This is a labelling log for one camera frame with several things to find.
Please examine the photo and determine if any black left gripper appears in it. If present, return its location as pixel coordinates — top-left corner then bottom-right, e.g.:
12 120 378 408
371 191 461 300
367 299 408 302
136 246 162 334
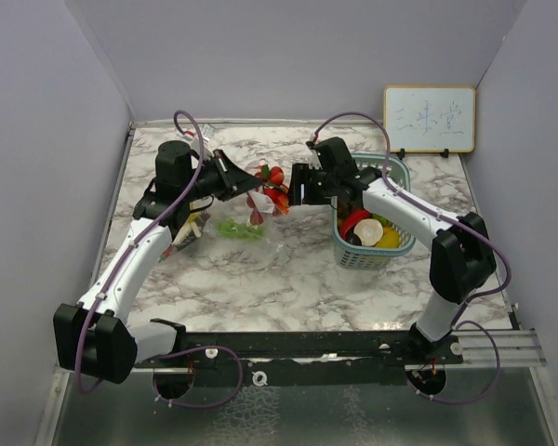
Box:
181 148 263 203

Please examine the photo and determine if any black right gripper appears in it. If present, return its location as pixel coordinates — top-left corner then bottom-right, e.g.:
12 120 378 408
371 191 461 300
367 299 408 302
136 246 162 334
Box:
285 163 339 205

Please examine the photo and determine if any clear orange-zip bag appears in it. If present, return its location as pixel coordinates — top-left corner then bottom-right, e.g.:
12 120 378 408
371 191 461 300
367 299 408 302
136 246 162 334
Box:
204 158 289 245
158 202 213 263

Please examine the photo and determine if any green grape bunch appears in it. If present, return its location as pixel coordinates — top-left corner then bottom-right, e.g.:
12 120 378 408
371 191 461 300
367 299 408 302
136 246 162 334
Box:
215 218 265 241

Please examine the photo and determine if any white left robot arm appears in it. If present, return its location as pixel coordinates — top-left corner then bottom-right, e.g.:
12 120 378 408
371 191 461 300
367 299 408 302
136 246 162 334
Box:
53 140 262 384

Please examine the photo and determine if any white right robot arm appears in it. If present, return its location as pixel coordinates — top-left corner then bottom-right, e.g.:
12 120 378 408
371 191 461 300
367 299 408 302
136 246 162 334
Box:
288 137 497 363

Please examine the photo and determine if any light blue plastic basket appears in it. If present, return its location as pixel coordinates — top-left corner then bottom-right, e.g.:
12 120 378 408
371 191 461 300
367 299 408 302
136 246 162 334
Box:
330 152 418 270

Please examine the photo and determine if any yellow pepper toy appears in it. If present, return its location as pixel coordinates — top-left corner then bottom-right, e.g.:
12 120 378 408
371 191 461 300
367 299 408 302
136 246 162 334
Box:
375 227 400 249

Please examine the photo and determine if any small whiteboard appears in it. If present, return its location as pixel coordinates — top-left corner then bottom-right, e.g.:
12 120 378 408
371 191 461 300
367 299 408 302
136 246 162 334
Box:
383 85 476 154

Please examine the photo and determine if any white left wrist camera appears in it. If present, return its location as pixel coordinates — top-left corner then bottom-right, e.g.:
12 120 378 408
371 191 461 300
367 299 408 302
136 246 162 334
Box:
183 124 215 159

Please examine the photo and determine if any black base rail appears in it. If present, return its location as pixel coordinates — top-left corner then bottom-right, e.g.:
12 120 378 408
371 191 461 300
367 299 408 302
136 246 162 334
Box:
135 329 462 388

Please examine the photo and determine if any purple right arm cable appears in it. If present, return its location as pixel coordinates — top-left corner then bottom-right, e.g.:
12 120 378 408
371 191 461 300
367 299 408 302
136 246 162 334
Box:
312 111 513 404

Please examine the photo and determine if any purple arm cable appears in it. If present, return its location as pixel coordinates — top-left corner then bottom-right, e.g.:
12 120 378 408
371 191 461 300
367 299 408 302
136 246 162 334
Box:
312 111 513 404
73 110 246 410

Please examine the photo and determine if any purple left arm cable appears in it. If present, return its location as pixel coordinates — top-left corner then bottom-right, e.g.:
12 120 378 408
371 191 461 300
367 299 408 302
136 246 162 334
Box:
73 110 246 410

